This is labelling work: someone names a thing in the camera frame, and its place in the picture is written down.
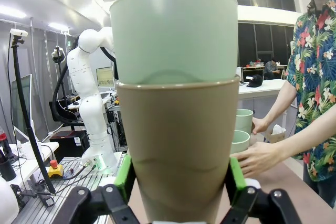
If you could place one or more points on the cola bottle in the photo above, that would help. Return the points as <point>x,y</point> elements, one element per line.
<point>3,134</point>

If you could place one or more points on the seated background person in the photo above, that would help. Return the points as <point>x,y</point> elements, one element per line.
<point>270,68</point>

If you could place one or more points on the person's left hand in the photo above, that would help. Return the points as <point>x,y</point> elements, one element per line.
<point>260,158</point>

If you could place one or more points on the small white table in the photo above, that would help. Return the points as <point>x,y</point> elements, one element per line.
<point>262,90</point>

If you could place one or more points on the pale green plastic cup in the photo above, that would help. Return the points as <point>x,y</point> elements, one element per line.
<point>240,142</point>
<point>245,120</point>
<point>173,32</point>

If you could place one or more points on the electronics control cabinet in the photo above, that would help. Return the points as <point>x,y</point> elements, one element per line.
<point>115,127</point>

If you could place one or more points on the person in floral shirt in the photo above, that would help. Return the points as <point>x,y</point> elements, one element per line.
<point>317,77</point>

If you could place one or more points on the cardboard box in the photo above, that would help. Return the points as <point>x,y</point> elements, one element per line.
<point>275,136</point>

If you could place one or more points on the white camera on tripod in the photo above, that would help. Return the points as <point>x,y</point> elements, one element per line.
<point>19,33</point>

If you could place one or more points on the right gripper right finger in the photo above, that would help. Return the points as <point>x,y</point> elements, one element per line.
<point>237,182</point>

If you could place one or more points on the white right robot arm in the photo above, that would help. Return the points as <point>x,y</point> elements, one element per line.
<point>8,200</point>

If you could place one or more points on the person's right hand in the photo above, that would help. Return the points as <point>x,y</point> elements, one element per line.
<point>260,125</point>

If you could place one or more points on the white crumpled tissue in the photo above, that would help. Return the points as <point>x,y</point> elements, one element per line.
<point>278,128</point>

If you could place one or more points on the white sensor on stand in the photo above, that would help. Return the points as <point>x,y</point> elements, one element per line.
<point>57,54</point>

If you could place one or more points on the yellow lit screen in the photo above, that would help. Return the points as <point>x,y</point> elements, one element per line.
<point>105,77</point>

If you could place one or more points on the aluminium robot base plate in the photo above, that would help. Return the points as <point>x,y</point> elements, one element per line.
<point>73,166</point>

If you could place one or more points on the black tripod pole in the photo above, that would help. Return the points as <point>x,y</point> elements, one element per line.
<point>29,119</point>

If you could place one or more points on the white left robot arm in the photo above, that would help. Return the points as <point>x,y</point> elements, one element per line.
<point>89,103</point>

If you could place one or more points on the yellow emergency stop button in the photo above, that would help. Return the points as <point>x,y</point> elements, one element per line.
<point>55,169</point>

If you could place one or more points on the black pen cup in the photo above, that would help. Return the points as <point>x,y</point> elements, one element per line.
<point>7,169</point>

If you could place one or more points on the person's left forearm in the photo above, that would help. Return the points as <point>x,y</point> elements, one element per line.
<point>294,145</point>

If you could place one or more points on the person's right forearm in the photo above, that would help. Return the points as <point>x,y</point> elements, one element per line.
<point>281,103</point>

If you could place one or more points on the black cap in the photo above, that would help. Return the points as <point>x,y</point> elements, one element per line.
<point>255,81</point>

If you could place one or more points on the brown plastic cup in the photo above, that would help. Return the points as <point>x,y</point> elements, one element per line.
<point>178,142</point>

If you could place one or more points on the silver framed monitor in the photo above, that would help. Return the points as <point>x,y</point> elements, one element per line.
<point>23,106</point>

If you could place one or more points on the black computer case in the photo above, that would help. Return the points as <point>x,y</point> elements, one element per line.
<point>68,146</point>

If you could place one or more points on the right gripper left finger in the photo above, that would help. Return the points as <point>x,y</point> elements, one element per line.
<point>123,179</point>

